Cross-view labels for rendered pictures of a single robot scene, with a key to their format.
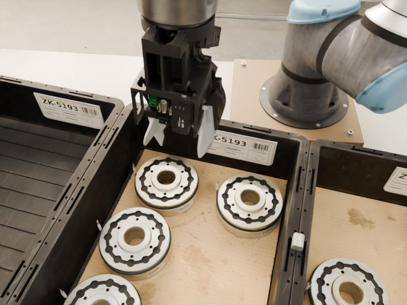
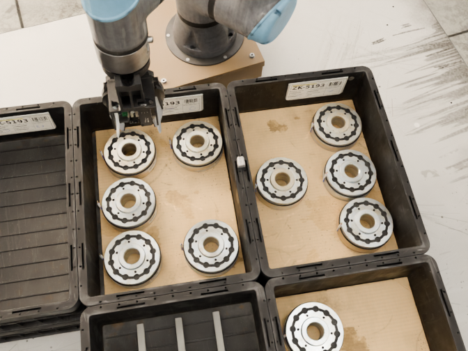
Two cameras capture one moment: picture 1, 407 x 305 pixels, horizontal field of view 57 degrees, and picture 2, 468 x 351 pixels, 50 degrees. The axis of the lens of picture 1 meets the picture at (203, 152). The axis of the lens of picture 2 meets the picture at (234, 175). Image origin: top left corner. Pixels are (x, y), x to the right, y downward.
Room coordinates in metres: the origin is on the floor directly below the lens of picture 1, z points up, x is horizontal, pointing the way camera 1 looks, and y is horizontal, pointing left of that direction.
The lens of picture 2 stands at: (-0.14, 0.09, 1.75)
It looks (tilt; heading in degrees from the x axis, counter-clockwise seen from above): 65 degrees down; 331
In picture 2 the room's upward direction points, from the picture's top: 5 degrees clockwise
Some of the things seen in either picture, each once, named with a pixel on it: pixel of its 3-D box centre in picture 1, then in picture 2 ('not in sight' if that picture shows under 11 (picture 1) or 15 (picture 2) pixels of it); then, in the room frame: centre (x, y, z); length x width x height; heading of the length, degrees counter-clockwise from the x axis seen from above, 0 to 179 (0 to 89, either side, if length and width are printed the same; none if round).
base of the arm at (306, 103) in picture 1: (307, 80); (203, 19); (0.61, -0.22, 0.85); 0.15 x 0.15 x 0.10
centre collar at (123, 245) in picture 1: (134, 236); (128, 201); (0.25, 0.10, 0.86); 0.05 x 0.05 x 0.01
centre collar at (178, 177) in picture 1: (166, 178); (129, 150); (0.35, 0.06, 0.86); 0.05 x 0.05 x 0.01
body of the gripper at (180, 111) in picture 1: (176, 68); (130, 86); (0.32, 0.03, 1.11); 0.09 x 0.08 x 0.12; 165
